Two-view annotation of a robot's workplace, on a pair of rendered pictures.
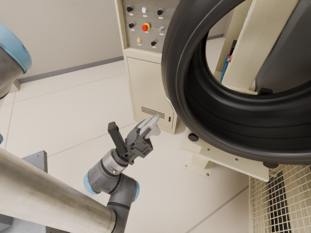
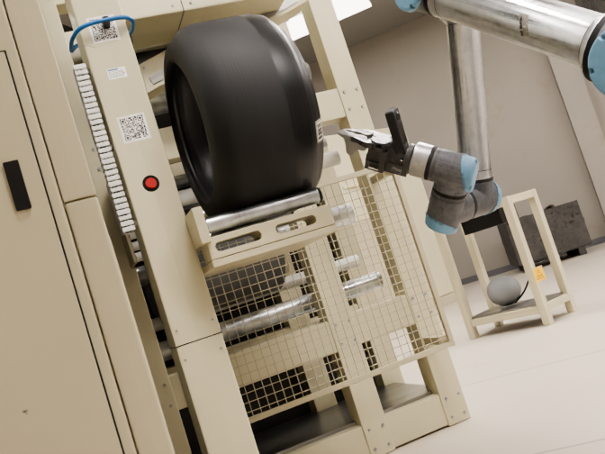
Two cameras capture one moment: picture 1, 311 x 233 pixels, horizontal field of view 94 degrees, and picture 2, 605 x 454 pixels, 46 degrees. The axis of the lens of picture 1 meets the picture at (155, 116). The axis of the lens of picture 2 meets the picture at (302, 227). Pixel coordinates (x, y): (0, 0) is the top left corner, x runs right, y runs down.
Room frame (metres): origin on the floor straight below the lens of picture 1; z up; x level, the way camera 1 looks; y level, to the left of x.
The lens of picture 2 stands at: (1.79, 1.25, 0.68)
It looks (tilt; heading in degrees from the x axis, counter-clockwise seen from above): 4 degrees up; 226
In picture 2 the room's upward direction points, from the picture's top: 18 degrees counter-clockwise
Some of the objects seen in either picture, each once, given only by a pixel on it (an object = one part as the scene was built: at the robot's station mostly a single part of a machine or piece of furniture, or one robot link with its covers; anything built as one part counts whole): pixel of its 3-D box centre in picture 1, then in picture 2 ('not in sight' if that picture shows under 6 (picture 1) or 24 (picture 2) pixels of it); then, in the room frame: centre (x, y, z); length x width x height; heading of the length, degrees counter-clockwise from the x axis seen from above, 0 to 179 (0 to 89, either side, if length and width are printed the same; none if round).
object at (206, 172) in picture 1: (199, 161); not in sight; (0.69, -0.44, 0.01); 0.27 x 0.27 x 0.02; 66
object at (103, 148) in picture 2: not in sight; (105, 149); (0.78, -0.45, 1.19); 0.05 x 0.04 x 0.48; 66
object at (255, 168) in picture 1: (225, 132); (259, 253); (0.45, -0.36, 0.80); 0.37 x 0.36 x 0.02; 66
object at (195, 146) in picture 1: (199, 119); (267, 233); (0.51, -0.23, 0.83); 0.36 x 0.09 x 0.06; 156
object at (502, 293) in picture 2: not in sight; (501, 265); (-2.23, -1.31, 0.40); 0.60 x 0.35 x 0.80; 89
